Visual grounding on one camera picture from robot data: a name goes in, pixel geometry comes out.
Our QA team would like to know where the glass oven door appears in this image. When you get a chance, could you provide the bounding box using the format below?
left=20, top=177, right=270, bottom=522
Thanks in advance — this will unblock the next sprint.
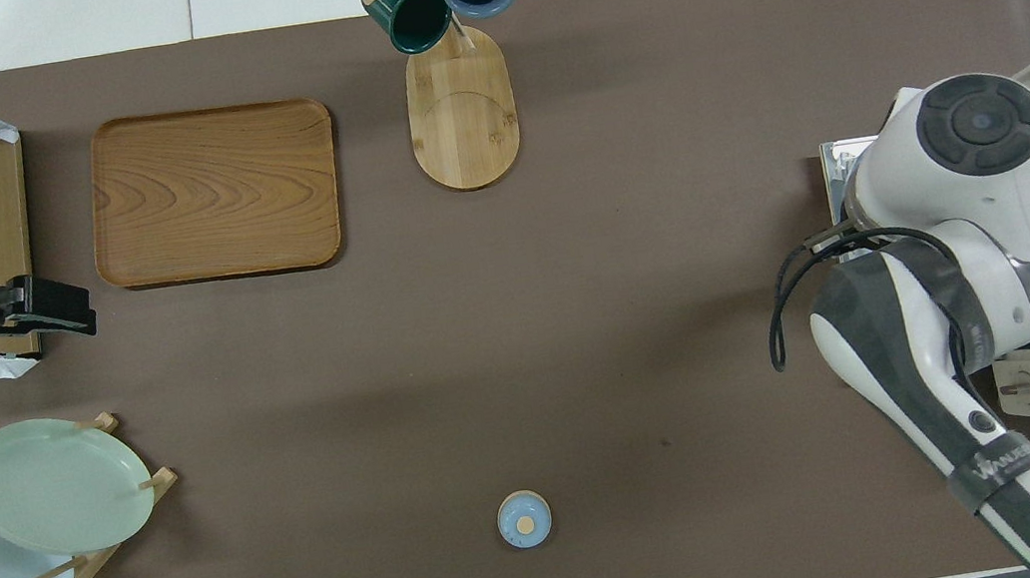
left=818, top=134, right=891, bottom=229

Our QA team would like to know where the wooden mug rack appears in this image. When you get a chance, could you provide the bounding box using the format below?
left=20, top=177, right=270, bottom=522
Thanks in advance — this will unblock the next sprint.
left=361, top=0, right=551, bottom=203

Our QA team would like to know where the brown table mat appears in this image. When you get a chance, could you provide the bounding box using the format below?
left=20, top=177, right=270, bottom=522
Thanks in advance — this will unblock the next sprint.
left=0, top=0, right=1030, bottom=578

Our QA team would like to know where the rectangular wooden tray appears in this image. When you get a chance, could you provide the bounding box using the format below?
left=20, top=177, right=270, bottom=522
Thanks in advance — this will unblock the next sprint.
left=76, top=89, right=352, bottom=297

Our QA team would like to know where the dark green mug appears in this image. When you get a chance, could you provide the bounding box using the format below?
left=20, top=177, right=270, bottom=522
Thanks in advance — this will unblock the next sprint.
left=361, top=0, right=457, bottom=61

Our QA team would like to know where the beige oven knob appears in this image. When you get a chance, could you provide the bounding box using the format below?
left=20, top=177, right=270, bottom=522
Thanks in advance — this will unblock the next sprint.
left=999, top=370, right=1030, bottom=411

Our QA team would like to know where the pale green plate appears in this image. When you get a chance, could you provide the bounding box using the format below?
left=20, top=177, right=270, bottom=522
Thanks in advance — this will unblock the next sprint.
left=0, top=403, right=163, bottom=566

